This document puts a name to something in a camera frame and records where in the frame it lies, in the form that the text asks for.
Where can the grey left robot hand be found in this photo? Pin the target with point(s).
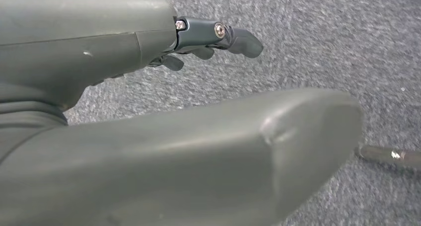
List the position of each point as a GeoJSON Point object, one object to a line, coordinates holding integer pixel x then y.
{"type": "Point", "coordinates": [164, 168]}

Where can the ribbed grey left arm sleeve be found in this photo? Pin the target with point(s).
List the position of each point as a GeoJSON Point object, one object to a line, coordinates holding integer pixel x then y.
{"type": "Point", "coordinates": [19, 119]}

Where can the grey metal rod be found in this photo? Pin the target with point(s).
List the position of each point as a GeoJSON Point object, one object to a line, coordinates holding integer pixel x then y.
{"type": "Point", "coordinates": [388, 155]}

